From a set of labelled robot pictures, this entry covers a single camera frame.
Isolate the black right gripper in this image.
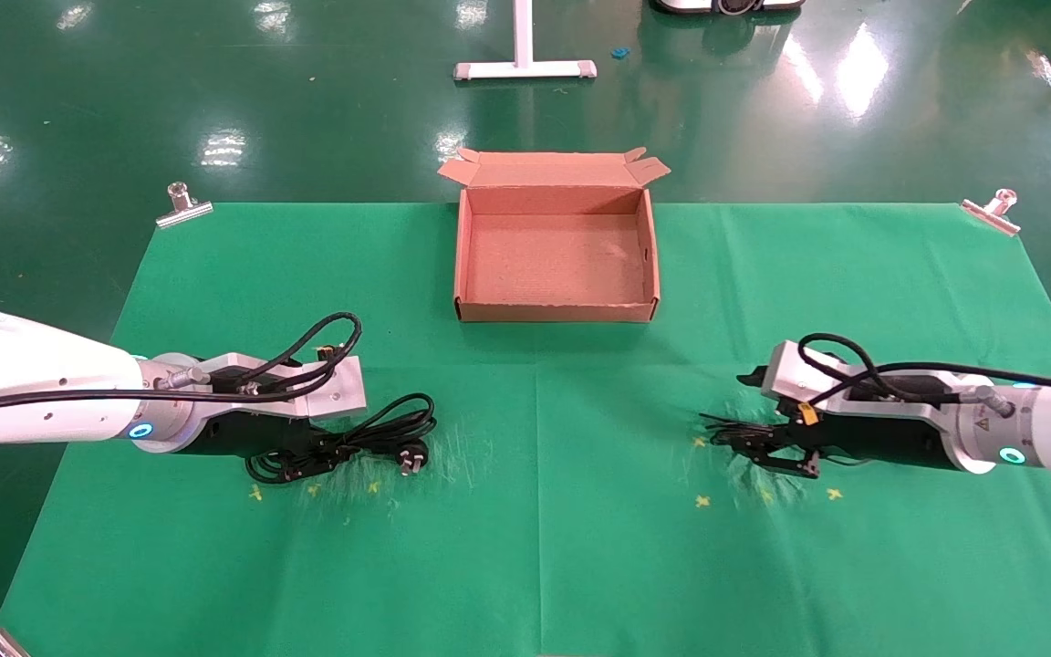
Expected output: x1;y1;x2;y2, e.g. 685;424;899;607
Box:
711;415;960;481

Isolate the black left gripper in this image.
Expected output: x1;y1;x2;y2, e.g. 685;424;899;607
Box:
183;415;353;477

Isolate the black wired computer mouse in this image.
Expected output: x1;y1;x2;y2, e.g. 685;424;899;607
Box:
699;412;818;471

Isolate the black power cable with plug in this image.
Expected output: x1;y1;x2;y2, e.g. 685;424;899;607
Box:
245;393;438;485

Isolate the open brown cardboard box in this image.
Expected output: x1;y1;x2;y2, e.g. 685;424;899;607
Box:
437;147;671;324

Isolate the white metal stand base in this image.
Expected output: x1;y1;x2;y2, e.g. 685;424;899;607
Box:
453;0;598;83

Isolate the black and white device base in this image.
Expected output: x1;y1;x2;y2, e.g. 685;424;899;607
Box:
651;0;806;17

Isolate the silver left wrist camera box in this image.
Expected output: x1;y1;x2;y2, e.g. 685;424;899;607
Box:
204;351;369;422

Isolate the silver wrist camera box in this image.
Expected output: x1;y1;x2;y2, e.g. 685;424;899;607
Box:
737;340;957;428
204;351;369;422

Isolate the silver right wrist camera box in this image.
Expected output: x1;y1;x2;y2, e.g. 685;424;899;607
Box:
737;340;957;428

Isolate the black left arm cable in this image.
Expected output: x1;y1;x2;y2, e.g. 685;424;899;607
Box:
0;312;363;425

